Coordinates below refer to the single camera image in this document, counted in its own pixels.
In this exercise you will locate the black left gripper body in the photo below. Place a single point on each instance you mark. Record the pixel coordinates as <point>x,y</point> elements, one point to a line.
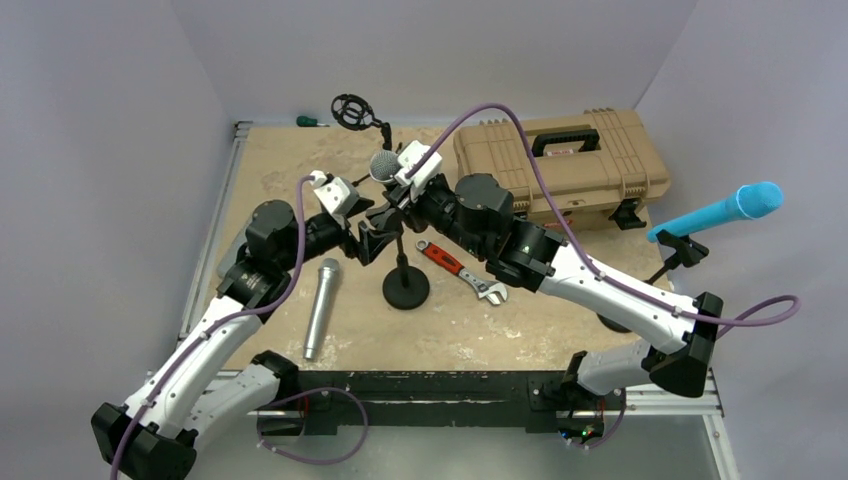
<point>321,237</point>

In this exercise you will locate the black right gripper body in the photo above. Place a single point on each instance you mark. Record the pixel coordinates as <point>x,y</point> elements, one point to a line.
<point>435,206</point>

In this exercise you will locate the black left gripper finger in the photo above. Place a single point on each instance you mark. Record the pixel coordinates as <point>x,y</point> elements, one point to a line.
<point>358,206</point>
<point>372,242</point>

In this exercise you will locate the silver mesh head microphone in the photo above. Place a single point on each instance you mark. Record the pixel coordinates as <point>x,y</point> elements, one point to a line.
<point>329,278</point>

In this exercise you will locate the black microphone with mesh head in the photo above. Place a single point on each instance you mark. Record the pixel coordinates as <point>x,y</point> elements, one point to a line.
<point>383,168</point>

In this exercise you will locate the black round base mic stand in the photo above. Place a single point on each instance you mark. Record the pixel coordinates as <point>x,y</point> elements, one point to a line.
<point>405,287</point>

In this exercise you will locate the black tripod shock mount stand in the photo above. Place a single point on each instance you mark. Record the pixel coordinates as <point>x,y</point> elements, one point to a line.
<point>354,113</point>

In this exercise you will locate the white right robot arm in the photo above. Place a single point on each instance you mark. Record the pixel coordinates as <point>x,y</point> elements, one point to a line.
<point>674,348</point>

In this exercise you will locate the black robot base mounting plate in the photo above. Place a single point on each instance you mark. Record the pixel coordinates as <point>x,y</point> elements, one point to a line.
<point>321,402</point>

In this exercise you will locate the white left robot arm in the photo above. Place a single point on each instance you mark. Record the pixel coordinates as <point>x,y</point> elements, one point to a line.
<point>159,431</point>

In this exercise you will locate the blue foam covered microphone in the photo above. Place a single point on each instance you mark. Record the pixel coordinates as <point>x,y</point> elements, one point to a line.
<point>748,202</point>

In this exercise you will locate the tan plastic tool case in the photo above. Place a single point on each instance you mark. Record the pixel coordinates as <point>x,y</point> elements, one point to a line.
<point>597,169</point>

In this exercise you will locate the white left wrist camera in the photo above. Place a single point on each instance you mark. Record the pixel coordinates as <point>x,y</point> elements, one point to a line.
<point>336,195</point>

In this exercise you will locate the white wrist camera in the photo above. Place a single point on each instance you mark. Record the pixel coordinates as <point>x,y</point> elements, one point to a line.
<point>417,166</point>
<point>336,195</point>

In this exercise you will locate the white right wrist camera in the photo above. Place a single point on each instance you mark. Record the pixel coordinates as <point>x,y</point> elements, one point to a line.
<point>417,166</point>

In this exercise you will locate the red handled adjustable wrench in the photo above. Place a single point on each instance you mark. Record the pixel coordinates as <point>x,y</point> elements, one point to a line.
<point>493,291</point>

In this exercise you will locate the green handled screwdriver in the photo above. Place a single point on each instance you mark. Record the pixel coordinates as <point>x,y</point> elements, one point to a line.
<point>304,121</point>

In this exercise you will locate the aluminium table frame rails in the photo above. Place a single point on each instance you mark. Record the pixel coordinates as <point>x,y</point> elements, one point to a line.
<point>196,301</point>

